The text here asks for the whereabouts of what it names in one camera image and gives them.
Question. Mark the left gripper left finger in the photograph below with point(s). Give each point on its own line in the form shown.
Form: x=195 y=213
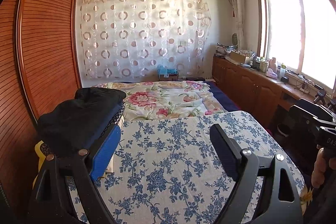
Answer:
x=51 y=200

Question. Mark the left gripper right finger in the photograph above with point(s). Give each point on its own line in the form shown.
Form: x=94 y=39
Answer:
x=278 y=201

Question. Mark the black t-shirt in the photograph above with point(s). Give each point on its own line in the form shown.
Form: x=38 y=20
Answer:
x=95 y=95

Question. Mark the person's right hand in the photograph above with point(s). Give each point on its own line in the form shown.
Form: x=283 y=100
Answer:
x=320 y=167

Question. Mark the yellow folded garment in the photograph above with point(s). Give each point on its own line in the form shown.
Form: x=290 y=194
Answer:
x=40 y=154

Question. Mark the long wooden cabinet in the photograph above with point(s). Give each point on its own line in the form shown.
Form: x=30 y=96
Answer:
x=267 y=100

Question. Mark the dark patterned folded garment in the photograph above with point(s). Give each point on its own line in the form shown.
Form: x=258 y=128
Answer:
x=75 y=124

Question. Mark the pink bottle on cabinet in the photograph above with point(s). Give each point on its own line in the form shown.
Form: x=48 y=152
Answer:
x=272 y=69

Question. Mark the folded navy blue garment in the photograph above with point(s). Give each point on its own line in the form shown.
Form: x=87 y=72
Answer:
x=100 y=122

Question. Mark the navy blue bed sheet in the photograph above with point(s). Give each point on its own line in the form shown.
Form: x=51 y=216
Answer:
x=222 y=98

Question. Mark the cardboard box on cabinet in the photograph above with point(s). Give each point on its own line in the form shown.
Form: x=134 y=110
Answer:
x=240 y=58

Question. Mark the wooden framed window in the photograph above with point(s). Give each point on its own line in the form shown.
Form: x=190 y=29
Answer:
x=300 y=34

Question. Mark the blue floral white cloth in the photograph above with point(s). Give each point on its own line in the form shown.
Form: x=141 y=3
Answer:
x=167 y=171

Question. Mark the colourful floral quilt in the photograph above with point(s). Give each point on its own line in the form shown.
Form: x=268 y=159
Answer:
x=166 y=100

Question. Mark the blue item on box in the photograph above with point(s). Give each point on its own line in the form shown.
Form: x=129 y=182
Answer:
x=165 y=72

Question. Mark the circle patterned sheer curtain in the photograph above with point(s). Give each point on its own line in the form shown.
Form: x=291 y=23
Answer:
x=127 y=40

